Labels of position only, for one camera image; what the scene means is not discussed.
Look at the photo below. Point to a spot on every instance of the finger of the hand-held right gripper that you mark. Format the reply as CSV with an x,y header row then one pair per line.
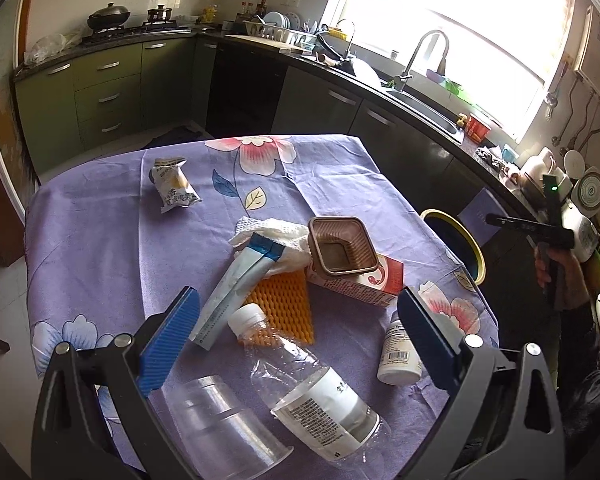
x,y
507,222

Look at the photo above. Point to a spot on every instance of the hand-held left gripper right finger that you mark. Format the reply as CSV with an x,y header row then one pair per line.
x,y
427,342

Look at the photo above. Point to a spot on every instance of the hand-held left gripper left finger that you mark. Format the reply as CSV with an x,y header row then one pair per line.
x,y
172,340

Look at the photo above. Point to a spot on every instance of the yellow rimmed blue trash bin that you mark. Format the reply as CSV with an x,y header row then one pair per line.
x,y
462,230

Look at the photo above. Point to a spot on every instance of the red and white carton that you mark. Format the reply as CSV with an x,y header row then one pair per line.
x,y
365,285

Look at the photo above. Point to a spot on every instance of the clear plastic bottle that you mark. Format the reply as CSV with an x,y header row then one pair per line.
x,y
320,400

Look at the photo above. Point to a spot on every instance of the white tissue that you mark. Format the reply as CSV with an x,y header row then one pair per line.
x,y
285,235

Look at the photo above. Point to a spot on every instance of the person's right forearm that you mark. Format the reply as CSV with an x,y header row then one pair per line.
x,y
587,360

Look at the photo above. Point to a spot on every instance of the person's right hand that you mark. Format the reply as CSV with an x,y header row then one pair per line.
x,y
570,275

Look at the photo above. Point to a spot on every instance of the pale purple bag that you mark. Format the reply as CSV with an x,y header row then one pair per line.
x,y
480,212

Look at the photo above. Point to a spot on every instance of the white pill bottle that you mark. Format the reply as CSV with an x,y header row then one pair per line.
x,y
400,355

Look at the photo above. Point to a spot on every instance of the round patterned plate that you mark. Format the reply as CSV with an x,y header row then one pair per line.
x,y
592,192

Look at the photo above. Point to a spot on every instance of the white kettle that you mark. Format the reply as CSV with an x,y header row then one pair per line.
x,y
537,165

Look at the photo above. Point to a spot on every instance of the round white lid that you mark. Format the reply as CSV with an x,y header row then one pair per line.
x,y
575,164

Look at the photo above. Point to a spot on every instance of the blue and white tube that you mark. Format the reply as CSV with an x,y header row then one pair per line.
x,y
230,295

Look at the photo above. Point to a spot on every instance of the clear plastic cup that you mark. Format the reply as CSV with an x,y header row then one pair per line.
x,y
220,420

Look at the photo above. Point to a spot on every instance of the red container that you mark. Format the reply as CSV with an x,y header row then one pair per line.
x,y
479,127

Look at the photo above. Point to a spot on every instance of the small yellow object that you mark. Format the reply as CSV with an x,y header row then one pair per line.
x,y
461,120

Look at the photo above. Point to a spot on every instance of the orange foam net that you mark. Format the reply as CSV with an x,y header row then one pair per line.
x,y
285,300

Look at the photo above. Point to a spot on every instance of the purple floral tablecloth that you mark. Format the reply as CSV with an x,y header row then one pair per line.
x,y
105,240

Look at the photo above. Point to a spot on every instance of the brown plastic tray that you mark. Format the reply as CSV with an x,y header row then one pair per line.
x,y
342,245

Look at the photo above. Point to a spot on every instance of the steel sink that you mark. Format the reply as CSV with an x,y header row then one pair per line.
x,y
422,110

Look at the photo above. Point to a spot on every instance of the white snack packet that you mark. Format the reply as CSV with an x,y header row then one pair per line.
x,y
172,185

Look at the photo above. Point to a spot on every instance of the green sink cabinet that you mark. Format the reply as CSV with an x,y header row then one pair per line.
x,y
380,130

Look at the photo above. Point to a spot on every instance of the tall steel faucet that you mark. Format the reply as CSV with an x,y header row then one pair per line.
x,y
430,42

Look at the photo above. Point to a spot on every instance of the bright window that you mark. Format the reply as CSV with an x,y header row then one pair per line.
x,y
455,25

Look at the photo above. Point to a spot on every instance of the white bowl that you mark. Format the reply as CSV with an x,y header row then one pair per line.
x,y
365,71

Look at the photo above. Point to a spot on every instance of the small steel faucet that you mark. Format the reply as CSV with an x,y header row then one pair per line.
x,y
349,35

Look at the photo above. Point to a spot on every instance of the green drawer cabinet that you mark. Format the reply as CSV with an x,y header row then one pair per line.
x,y
105,95

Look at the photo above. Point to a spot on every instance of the dish rack with dishes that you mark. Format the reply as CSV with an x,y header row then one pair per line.
x,y
280,30

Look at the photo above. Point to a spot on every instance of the wooden cutting board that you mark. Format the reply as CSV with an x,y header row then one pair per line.
x,y
260,42

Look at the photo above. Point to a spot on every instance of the gas stove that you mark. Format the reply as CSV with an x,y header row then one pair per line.
x,y
135,31

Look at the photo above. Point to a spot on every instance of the plastic bags on counter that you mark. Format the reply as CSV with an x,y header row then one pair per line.
x,y
50,49

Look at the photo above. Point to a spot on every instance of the small cooking pot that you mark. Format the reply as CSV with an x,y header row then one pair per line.
x,y
159,14

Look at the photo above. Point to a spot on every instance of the black wok with lid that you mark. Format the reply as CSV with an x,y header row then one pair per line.
x,y
107,16

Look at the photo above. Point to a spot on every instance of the sauce bottles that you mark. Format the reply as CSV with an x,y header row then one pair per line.
x,y
252,10

